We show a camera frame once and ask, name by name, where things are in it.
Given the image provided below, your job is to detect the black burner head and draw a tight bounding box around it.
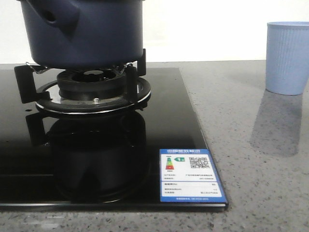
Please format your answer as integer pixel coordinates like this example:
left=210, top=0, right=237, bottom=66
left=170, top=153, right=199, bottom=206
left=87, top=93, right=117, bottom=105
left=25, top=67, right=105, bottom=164
left=57, top=70, right=126, bottom=101

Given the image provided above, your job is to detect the dark blue cooking pot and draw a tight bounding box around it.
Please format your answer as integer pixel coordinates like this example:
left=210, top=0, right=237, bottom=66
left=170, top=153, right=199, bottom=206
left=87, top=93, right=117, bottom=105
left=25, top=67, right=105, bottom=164
left=20, top=0, right=143, bottom=69

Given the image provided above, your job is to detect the black pot support grate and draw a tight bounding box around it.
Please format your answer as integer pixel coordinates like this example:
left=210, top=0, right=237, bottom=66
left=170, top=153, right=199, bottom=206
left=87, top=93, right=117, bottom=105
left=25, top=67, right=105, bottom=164
left=14, top=53, right=151, bottom=115

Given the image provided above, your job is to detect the blue energy label sticker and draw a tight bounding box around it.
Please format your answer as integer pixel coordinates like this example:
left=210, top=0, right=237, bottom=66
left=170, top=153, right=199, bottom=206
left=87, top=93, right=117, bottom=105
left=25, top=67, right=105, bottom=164
left=159, top=148, right=227, bottom=206

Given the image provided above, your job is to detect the light blue ribbed cup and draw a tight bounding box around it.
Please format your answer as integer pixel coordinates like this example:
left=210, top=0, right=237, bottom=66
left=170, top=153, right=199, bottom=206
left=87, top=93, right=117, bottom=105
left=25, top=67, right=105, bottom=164
left=266, top=21, right=309, bottom=95

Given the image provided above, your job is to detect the black glass gas stove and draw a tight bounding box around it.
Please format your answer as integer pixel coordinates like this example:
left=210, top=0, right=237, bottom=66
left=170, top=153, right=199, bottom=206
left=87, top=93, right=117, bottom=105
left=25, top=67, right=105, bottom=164
left=0, top=67, right=228, bottom=212

